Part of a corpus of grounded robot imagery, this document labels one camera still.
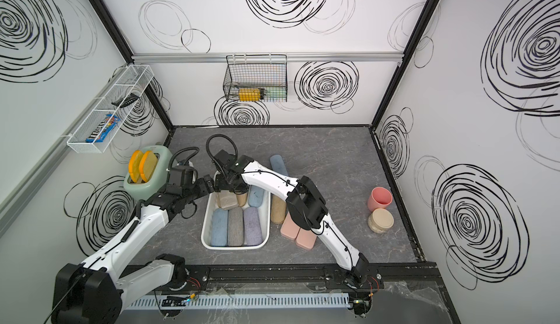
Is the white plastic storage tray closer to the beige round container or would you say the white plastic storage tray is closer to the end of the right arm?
the end of the right arm

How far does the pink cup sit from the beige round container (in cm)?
2

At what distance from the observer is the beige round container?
81cm
